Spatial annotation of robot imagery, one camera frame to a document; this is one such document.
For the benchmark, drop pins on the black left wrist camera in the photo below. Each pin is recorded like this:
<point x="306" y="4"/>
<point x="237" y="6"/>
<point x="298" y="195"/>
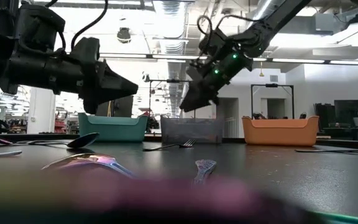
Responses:
<point x="40" y="25"/>

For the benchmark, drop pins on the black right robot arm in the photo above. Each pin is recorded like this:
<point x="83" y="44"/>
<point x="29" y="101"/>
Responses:
<point x="284" y="15"/>

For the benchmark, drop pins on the orange plastic bin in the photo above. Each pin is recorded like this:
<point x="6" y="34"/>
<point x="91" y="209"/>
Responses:
<point x="280" y="132"/>

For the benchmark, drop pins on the grey wall vent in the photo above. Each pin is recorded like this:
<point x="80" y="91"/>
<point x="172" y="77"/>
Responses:
<point x="273" y="78"/>

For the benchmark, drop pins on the black monitor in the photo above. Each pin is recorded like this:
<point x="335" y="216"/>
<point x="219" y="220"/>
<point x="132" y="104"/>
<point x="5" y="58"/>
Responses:
<point x="123" y="107"/>
<point x="350" y="110"/>

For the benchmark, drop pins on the silver ribbed ventilation duct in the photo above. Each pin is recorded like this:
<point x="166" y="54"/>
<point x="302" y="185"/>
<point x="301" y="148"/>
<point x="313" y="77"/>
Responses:
<point x="169" y="18"/>

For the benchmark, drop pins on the black desk with equipment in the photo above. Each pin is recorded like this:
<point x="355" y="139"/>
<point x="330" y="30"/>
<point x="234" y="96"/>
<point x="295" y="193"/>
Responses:
<point x="346" y="130"/>

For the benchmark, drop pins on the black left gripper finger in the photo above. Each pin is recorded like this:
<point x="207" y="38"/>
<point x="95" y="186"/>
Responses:
<point x="96" y="104"/>
<point x="117" y="84"/>

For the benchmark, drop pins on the silver smooth ventilation duct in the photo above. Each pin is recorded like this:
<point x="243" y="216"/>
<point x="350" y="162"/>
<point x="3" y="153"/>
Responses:
<point x="259" y="9"/>

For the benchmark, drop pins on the teal plastic bin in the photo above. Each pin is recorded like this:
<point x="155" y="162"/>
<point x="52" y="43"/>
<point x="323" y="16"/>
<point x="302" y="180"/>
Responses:
<point x="113" y="129"/>

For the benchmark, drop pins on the white pillar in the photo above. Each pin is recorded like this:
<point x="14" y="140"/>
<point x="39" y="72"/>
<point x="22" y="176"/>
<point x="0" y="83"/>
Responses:
<point x="40" y="115"/>

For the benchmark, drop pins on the black table mat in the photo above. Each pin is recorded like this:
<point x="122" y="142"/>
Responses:
<point x="259" y="174"/>

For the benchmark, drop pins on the yellow ceiling pendant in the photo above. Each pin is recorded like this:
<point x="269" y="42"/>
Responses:
<point x="261" y="74"/>

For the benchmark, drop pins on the dark grey translucent bin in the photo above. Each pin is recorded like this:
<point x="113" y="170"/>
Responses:
<point x="191" y="130"/>

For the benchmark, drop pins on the red cart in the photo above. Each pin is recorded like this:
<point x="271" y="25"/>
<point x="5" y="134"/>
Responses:
<point x="60" y="124"/>

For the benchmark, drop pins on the ceiling light rail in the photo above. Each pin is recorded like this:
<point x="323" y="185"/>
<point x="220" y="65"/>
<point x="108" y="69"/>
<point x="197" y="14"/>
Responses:
<point x="166" y="56"/>

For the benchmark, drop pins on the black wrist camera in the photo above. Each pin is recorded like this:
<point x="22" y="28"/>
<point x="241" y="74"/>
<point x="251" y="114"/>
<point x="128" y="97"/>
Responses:
<point x="216" y="40"/>
<point x="40" y="25"/>

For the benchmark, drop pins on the black gantry frame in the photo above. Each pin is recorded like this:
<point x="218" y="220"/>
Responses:
<point x="272" y="85"/>

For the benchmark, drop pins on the black ceiling dome camera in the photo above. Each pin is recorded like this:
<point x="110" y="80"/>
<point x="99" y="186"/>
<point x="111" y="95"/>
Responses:
<point x="124" y="35"/>

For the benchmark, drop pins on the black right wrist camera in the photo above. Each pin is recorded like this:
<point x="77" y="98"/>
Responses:
<point x="216" y="40"/>

